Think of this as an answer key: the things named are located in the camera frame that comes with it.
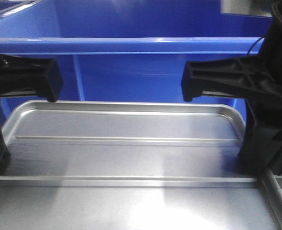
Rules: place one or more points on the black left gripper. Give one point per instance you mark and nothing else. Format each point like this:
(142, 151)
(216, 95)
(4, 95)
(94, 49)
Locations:
(25, 76)

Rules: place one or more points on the small silver ribbed tray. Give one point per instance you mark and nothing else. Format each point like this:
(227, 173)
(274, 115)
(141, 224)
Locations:
(131, 166)

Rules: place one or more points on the blue crate at right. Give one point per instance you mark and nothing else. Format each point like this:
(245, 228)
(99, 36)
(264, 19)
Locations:
(129, 50)

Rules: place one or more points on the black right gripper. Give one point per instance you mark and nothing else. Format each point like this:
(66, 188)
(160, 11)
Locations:
(235, 78)

